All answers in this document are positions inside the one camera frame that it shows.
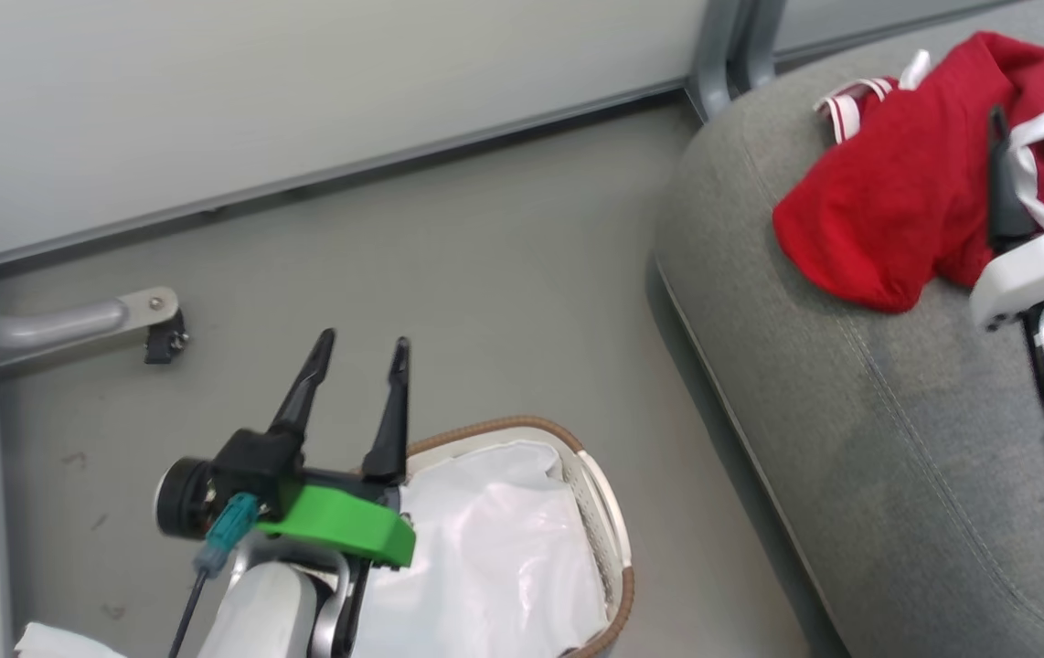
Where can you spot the white oval laundry basket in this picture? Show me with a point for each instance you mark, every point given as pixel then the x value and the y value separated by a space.
pixel 609 512

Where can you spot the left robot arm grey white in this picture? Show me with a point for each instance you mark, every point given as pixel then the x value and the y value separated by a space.
pixel 266 608

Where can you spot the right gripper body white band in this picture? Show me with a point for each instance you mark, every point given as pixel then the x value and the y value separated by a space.
pixel 1034 270

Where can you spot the white crumpled tape on arm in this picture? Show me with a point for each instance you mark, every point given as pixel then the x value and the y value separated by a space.
pixel 56 642

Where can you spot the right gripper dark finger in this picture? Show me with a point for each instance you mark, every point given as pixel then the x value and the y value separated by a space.
pixel 1005 201

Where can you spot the grey fabric sofa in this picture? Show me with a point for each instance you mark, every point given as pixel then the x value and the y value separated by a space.
pixel 897 439

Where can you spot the white plastic basket liner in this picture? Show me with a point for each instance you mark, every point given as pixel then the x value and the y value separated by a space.
pixel 495 557

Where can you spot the grey metal frame leg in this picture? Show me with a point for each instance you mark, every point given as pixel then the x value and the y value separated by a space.
pixel 56 324

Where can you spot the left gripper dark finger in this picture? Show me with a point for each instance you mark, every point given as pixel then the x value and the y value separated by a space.
pixel 392 429
pixel 305 388

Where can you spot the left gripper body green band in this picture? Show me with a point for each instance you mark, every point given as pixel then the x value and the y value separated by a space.
pixel 339 521

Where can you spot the grey metal frame post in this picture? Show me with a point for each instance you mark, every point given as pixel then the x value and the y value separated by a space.
pixel 728 46

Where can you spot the red garment with white stripes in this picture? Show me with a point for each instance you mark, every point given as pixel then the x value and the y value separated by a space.
pixel 897 192

